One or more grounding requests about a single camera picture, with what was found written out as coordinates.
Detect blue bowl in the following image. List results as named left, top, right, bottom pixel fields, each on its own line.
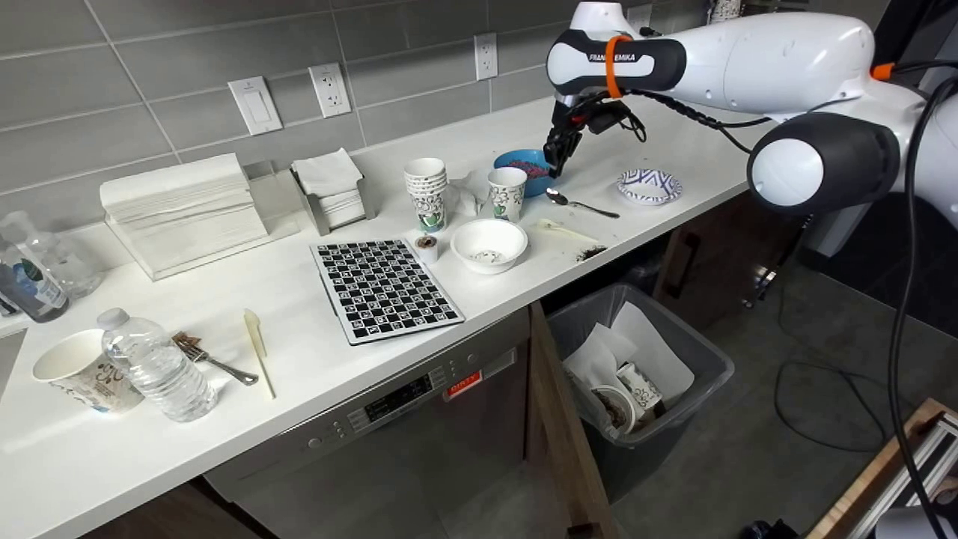
left=491, top=147, right=564, bottom=201

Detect black white checkerboard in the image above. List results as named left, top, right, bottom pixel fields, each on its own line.
left=309, top=237, right=467, bottom=346

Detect white napkin holder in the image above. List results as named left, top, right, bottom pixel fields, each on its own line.
left=288, top=147, right=371, bottom=237

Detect wide patterned paper cup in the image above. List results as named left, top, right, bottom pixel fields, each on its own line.
left=31, top=327, right=146, bottom=417

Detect cream flat stick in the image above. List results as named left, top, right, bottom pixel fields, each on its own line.
left=241, top=309, right=281, bottom=402
left=534, top=219, right=609, bottom=249

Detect black floor cable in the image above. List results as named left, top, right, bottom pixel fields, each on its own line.
left=773, top=68, right=958, bottom=539

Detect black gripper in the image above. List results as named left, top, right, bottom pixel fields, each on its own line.
left=541, top=90, right=630, bottom=186

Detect white rectangular box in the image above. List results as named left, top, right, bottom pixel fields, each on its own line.
left=98, top=150, right=272, bottom=281

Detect discarded floral paper cup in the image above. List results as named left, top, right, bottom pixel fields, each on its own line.
left=613, top=363, right=664, bottom=417

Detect white paper sheets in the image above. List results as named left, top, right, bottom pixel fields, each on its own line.
left=564, top=300, right=697, bottom=417

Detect dark wooden lower cabinet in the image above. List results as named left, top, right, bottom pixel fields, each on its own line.
left=655, top=192, right=815, bottom=336

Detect steel dispenser box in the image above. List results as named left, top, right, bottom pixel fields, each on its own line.
left=242, top=158, right=311, bottom=233

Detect clear plastic bottle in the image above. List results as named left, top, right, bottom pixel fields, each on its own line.
left=0, top=210, right=104, bottom=322

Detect blue patterned paper plate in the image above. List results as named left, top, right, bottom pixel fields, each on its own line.
left=610, top=165, right=688, bottom=210

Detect white bowl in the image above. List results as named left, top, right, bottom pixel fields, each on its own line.
left=450, top=215, right=531, bottom=275

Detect crumpled white napkin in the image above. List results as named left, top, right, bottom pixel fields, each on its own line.
left=446, top=168, right=491, bottom=225

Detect clear water bottle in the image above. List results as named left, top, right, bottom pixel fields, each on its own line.
left=97, top=306, right=220, bottom=424

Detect open cabinet door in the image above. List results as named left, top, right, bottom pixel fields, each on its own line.
left=523, top=303, right=622, bottom=539

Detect steel dishwasher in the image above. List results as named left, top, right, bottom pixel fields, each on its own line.
left=203, top=309, right=537, bottom=539

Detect short floral paper cup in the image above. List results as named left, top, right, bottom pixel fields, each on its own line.
left=485, top=165, right=531, bottom=225

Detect dirty metal fork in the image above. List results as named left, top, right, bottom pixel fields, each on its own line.
left=172, top=328, right=265, bottom=390

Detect paper cup with coffee grounds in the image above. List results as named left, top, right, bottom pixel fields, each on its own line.
left=594, top=382, right=640, bottom=436

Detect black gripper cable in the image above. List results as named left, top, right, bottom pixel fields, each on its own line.
left=622, top=87, right=766, bottom=155

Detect wooden frame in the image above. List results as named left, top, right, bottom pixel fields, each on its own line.
left=805, top=397, right=958, bottom=539

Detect grey trash bin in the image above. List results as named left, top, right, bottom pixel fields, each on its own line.
left=544, top=281, right=741, bottom=504

